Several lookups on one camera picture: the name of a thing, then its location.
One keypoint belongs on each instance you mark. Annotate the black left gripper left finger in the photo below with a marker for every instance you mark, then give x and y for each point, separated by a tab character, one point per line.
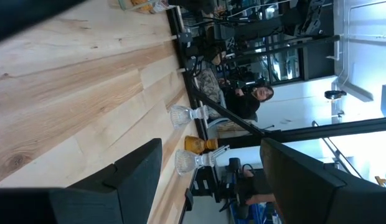
87	202

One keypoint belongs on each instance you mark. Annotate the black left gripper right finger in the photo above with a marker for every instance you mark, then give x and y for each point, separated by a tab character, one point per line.
320	199

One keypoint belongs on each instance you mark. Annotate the amber glass bottle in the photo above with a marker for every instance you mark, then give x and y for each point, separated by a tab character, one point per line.
194	144

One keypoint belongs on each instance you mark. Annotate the candle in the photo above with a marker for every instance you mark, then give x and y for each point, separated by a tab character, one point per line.
140	5

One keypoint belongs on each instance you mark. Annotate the glass jar with paper tag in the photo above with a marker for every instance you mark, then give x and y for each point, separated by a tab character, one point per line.
160	5

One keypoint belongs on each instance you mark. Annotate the camouflage patterned bag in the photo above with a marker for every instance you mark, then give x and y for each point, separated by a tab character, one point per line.
210	84

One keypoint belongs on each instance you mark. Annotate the black metal rig frame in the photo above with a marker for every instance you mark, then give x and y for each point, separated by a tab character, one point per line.
320	132

